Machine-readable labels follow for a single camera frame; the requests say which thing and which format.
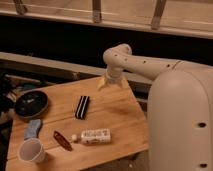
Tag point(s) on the metal bracket right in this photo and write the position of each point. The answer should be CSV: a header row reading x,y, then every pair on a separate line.
x,y
158,12

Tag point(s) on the metal bracket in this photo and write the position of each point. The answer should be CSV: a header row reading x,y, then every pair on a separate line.
x,y
96,11
158,12
20,7

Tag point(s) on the metal bracket middle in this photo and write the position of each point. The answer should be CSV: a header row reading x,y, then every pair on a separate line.
x,y
96,11

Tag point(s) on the black white striped block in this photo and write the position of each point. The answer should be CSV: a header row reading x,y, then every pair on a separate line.
x,y
82,107

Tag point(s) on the black round bowl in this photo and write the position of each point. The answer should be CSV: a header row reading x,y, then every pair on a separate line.
x,y
31,104

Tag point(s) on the white paper cup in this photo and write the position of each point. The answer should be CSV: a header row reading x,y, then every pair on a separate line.
x,y
31,150

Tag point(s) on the wooden shelf rail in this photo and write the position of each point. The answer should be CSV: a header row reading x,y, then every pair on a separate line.
x,y
62,69

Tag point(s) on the dark red knife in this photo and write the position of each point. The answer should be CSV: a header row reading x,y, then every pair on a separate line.
x,y
62,141

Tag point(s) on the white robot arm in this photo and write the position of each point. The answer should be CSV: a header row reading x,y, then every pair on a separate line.
x,y
180,108

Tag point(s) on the metal bracket left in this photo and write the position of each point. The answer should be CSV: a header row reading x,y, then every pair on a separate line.
x,y
20,7

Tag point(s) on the white plastic bottle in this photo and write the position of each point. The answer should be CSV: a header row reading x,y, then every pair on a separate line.
x,y
93,136

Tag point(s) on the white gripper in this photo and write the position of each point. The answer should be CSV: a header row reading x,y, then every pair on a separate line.
x,y
113,76

